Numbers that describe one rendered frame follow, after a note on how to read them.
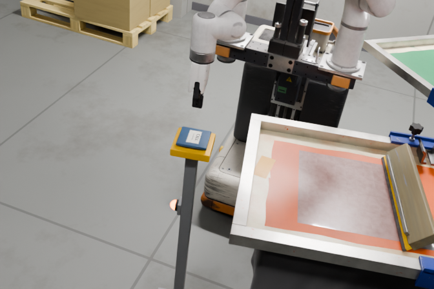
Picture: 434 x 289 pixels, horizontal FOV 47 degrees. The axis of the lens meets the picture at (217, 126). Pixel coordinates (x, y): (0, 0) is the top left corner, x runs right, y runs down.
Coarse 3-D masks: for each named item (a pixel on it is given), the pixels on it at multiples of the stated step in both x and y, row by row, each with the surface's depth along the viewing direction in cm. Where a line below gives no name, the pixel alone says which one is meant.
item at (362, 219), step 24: (288, 192) 147; (312, 192) 148; (336, 192) 149; (288, 216) 139; (312, 216) 140; (336, 216) 141; (360, 216) 142; (384, 216) 143; (360, 240) 134; (384, 240) 135
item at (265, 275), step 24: (264, 264) 141; (288, 264) 139; (312, 264) 138; (336, 264) 136; (264, 288) 147; (288, 288) 146; (312, 288) 145; (336, 288) 143; (360, 288) 142; (384, 288) 139; (408, 288) 137
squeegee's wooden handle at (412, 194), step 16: (400, 160) 156; (400, 176) 151; (416, 176) 147; (400, 192) 146; (416, 192) 142; (416, 208) 138; (416, 224) 134; (432, 224) 130; (416, 240) 130; (432, 240) 129
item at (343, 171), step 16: (288, 144) 167; (288, 160) 160; (304, 160) 161; (320, 160) 162; (336, 160) 163; (352, 160) 164; (368, 160) 165; (272, 176) 152; (288, 176) 153; (304, 176) 154; (320, 176) 155; (336, 176) 156; (352, 176) 157; (368, 176) 157; (384, 176) 158; (432, 176) 161; (352, 192) 150; (368, 192) 151; (384, 192) 152; (432, 192) 154
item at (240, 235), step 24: (264, 120) 171; (288, 120) 173; (360, 144) 170; (384, 144) 169; (240, 192) 140; (240, 216) 132; (240, 240) 127; (264, 240) 126; (288, 240) 127; (312, 240) 128; (360, 264) 125; (384, 264) 124; (408, 264) 124
